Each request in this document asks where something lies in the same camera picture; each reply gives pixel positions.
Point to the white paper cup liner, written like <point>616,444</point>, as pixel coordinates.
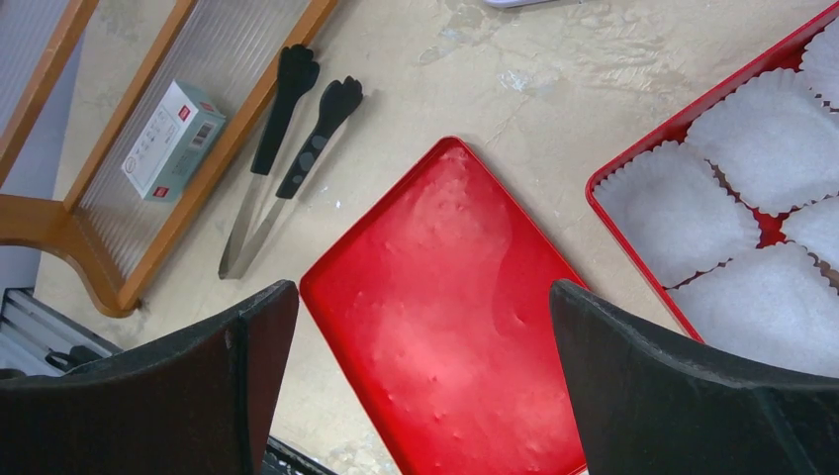
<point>815,227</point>
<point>771,305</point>
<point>773,140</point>
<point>819,64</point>
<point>674,212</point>

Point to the small white teal box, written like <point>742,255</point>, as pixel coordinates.
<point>173,143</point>

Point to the red chocolate box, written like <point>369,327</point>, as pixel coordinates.
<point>786,53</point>

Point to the orange wooden shelf rack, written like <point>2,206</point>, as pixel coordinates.
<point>115,240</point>

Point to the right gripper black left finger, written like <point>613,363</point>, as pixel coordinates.
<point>197,401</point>

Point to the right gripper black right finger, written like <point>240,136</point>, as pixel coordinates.
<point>647,400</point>

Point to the red box lid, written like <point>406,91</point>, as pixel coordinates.
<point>435,305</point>

